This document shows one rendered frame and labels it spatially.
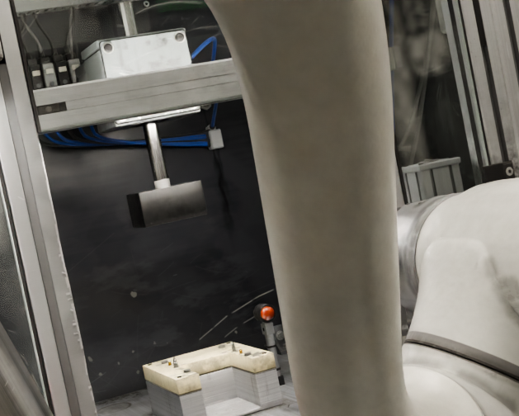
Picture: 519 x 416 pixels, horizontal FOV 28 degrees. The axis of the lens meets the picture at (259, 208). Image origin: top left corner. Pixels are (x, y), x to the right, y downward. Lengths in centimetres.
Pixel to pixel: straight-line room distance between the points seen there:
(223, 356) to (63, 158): 40
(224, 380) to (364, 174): 97
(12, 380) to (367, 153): 16
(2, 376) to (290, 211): 13
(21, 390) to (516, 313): 32
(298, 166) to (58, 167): 116
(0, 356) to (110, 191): 118
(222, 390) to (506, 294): 79
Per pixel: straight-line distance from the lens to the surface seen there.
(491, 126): 133
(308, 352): 47
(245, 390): 134
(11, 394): 39
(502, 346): 62
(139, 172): 158
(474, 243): 64
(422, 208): 73
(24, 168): 111
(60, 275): 111
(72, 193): 155
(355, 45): 39
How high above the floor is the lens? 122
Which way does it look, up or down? 3 degrees down
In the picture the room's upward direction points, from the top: 11 degrees counter-clockwise
